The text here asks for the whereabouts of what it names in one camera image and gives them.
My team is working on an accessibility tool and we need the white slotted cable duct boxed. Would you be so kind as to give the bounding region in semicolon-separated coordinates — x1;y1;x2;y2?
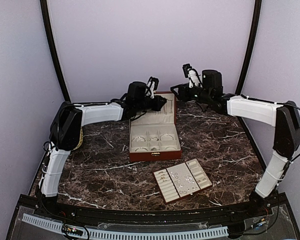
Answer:
21;213;229;240

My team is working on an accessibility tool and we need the red wooden jewelry box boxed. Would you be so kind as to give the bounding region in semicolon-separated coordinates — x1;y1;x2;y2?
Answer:
129;91;182;162

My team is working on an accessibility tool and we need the black frame post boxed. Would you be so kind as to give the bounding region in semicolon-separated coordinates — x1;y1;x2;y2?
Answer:
39;0;71;102
231;0;263;108

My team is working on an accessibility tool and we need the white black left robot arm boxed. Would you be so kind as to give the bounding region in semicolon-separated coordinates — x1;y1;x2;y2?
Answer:
39;77;167;198

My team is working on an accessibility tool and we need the woven bamboo tray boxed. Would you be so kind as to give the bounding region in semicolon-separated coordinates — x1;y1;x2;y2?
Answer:
73;127;84;150

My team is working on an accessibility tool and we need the black front table rail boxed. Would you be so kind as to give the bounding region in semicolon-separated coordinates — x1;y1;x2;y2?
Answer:
49;202;252;225

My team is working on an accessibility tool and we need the red jewelry tray insert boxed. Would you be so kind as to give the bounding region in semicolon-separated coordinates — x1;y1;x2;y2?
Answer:
153;158;213;204

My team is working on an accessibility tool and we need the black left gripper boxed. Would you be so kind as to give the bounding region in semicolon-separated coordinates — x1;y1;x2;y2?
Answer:
136;95;167;112

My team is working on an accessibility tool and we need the left black frame post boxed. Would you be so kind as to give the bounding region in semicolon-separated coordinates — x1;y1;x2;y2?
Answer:
39;0;71;102

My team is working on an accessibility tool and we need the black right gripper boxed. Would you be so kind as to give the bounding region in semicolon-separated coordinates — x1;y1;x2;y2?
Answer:
170;83;213;105

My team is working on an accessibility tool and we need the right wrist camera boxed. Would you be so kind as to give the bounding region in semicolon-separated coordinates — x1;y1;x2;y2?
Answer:
182;63;203;88

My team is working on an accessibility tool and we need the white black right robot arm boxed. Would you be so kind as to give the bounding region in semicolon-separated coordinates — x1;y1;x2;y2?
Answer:
170;64;300;199

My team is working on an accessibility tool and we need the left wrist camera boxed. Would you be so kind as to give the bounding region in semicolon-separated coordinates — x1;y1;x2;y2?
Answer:
145;76;159;99

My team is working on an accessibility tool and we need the right black frame post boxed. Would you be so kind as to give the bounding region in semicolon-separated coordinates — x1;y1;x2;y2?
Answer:
231;0;263;108

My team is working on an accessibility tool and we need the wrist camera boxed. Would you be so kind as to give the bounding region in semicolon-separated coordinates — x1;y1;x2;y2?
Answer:
182;63;203;88
145;76;159;99

